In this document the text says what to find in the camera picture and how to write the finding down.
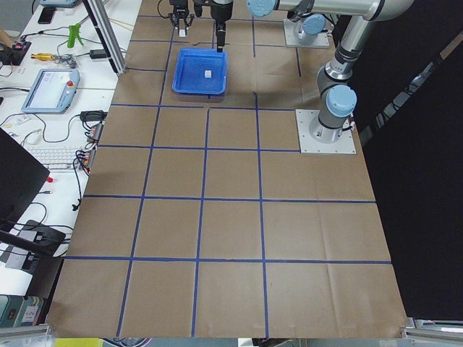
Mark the white keyboard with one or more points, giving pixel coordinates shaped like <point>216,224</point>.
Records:
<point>57,158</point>

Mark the blue plastic tray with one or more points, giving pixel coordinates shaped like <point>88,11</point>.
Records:
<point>189,72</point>

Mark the black monitor stand base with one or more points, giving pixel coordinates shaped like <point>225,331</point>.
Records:
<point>47,238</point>

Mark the black phone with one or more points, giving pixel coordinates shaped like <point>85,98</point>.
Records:
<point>46,15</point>

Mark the teach pendant tablet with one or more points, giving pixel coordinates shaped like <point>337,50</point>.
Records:
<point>52,91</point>

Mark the aluminium frame post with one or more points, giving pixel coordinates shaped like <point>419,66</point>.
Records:
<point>98,16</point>

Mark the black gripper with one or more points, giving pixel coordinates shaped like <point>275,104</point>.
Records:
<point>179,16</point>
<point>221,11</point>

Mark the black monitor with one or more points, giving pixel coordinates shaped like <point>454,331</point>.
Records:
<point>22,177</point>

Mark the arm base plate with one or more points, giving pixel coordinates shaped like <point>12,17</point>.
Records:
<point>314,138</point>
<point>295,36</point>

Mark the green clamp tool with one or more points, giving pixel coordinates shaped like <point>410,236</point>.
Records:
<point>74,35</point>

